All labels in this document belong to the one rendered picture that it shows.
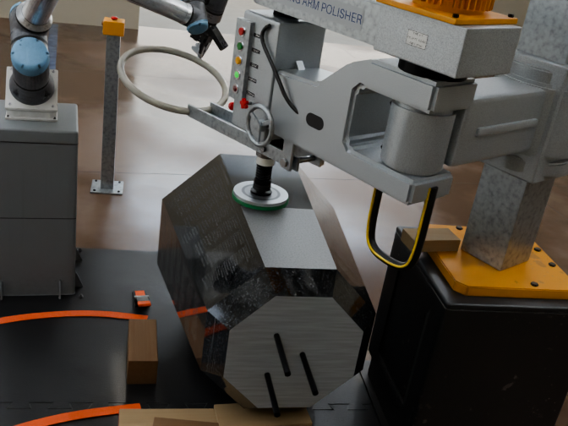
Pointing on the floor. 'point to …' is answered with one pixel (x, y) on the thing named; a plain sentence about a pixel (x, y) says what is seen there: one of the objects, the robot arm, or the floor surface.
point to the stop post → (113, 27)
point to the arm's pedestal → (39, 204)
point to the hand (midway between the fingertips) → (200, 57)
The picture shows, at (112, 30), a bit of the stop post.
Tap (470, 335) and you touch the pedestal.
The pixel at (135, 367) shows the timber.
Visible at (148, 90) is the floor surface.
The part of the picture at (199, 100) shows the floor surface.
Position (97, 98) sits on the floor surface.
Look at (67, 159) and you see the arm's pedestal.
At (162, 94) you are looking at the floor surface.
